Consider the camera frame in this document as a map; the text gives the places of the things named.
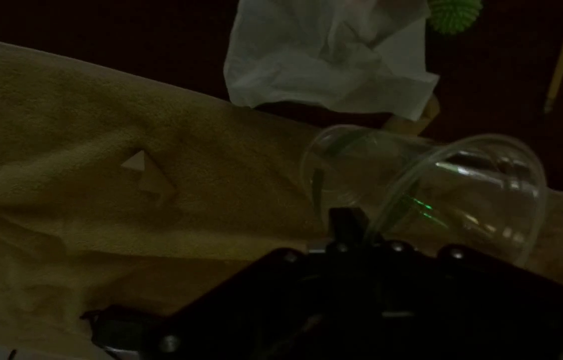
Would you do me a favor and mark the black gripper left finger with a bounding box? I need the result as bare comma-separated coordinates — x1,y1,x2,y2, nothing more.
80,205,352,360

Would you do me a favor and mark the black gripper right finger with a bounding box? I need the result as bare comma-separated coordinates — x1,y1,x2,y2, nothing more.
348,205,563,360

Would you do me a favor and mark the white crumpled cloth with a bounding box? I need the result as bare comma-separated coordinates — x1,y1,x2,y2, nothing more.
222,0,442,123

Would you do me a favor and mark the beige towel cloth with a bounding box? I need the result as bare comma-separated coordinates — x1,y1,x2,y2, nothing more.
0,32,563,360

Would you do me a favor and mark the small tan flat piece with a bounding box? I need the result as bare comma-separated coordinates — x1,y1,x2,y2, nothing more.
382,94,444,138

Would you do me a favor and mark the small green spiky ball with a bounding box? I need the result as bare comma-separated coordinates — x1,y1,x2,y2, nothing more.
426,0,485,36

